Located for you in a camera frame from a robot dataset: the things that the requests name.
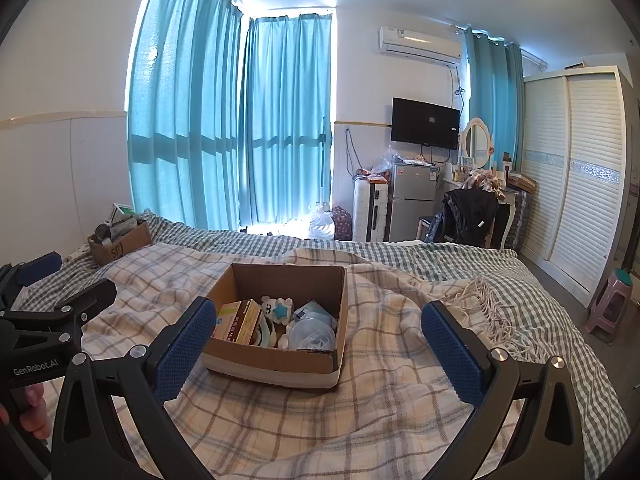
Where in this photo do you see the wide teal curtain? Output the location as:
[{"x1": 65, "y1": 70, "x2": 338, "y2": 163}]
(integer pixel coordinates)
[{"x1": 125, "y1": 0, "x2": 244, "y2": 231}]

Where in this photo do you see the green checked bedsheet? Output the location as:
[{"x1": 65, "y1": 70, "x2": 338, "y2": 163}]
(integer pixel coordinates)
[{"x1": 10, "y1": 210, "x2": 633, "y2": 441}]

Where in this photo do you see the white blue star toy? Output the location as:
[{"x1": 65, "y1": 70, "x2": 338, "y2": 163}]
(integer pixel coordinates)
[{"x1": 260, "y1": 296, "x2": 295, "y2": 323}]

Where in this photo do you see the small cluttered cardboard box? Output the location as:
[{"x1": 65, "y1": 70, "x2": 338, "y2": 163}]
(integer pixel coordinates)
[{"x1": 87, "y1": 203, "x2": 152, "y2": 267}]

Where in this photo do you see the white suitcase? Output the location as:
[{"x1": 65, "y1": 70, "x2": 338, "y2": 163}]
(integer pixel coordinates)
[{"x1": 352, "y1": 179, "x2": 392, "y2": 243}]

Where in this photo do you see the black jacket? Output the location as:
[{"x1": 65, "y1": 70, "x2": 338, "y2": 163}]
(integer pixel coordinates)
[{"x1": 442, "y1": 189, "x2": 499, "y2": 247}]

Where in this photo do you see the white slatted wardrobe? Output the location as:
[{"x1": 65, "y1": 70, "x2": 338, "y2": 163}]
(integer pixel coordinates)
[{"x1": 520, "y1": 65, "x2": 636, "y2": 308}]

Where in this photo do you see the dark suitcase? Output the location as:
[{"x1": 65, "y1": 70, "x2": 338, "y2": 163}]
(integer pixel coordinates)
[{"x1": 502, "y1": 189, "x2": 531, "y2": 250}]

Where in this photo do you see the clear tape roll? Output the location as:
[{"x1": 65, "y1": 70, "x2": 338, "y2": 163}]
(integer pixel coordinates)
[{"x1": 250, "y1": 320, "x2": 281, "y2": 348}]

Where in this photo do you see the narrow teal curtain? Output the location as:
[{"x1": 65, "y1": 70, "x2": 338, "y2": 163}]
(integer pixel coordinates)
[{"x1": 462, "y1": 27, "x2": 525, "y2": 181}]

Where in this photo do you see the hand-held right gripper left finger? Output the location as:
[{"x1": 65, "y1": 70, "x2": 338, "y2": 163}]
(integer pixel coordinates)
[{"x1": 50, "y1": 296, "x2": 218, "y2": 480}]

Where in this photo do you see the silver fridge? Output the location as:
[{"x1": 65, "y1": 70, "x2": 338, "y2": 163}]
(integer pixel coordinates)
[{"x1": 389, "y1": 160, "x2": 441, "y2": 243}]

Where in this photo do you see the person's left hand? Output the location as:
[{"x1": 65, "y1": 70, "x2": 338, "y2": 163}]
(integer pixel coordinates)
[{"x1": 0, "y1": 382, "x2": 51, "y2": 441}]

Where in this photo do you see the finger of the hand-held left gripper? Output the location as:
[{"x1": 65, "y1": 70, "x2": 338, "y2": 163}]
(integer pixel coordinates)
[
  {"x1": 50, "y1": 278, "x2": 117, "y2": 336},
  {"x1": 0, "y1": 252, "x2": 64, "y2": 311}
]

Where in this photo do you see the white dressing table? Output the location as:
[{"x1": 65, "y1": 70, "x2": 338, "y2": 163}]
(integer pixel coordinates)
[{"x1": 445, "y1": 175, "x2": 518, "y2": 250}]

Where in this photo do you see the yellow pink small box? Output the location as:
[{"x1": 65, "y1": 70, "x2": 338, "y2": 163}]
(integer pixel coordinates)
[{"x1": 216, "y1": 302, "x2": 251, "y2": 343}]

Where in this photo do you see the clear plastic bag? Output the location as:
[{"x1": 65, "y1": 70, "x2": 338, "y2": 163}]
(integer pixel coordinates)
[{"x1": 372, "y1": 145, "x2": 401, "y2": 171}]

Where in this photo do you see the white air conditioner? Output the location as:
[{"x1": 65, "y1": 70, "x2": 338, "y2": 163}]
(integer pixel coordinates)
[{"x1": 377, "y1": 26, "x2": 462, "y2": 65}]

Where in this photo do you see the dark chair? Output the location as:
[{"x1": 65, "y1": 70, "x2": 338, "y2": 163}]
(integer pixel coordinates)
[{"x1": 415, "y1": 215, "x2": 496, "y2": 248}]

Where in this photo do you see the flat brown cardboard box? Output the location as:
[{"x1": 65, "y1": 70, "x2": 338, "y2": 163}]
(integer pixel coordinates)
[{"x1": 507, "y1": 172, "x2": 537, "y2": 193}]

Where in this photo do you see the clear jar with blue label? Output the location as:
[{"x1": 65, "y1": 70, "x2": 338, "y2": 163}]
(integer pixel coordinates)
[{"x1": 286, "y1": 312, "x2": 337, "y2": 352}]

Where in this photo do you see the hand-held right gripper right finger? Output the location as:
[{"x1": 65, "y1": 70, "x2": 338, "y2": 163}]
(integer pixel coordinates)
[{"x1": 420, "y1": 301, "x2": 596, "y2": 480}]

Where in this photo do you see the dark patterned bag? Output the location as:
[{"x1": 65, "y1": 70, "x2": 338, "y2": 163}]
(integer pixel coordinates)
[{"x1": 331, "y1": 206, "x2": 355, "y2": 241}]

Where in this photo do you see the white oval mirror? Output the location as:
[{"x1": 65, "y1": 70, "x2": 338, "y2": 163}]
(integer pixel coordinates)
[{"x1": 461, "y1": 117, "x2": 493, "y2": 168}]

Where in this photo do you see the pink plaid cloth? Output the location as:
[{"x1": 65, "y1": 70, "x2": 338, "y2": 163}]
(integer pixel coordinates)
[{"x1": 462, "y1": 171, "x2": 503, "y2": 196}]

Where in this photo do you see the white plastic bag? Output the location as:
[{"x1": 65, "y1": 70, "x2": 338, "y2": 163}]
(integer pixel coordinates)
[{"x1": 307, "y1": 205, "x2": 335, "y2": 238}]

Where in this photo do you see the pink plastic stool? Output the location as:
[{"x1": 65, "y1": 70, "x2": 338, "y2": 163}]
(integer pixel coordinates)
[{"x1": 585, "y1": 269, "x2": 633, "y2": 343}]

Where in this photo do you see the black wall television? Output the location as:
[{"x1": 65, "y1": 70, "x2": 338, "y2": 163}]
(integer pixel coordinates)
[{"x1": 390, "y1": 97, "x2": 461, "y2": 151}]

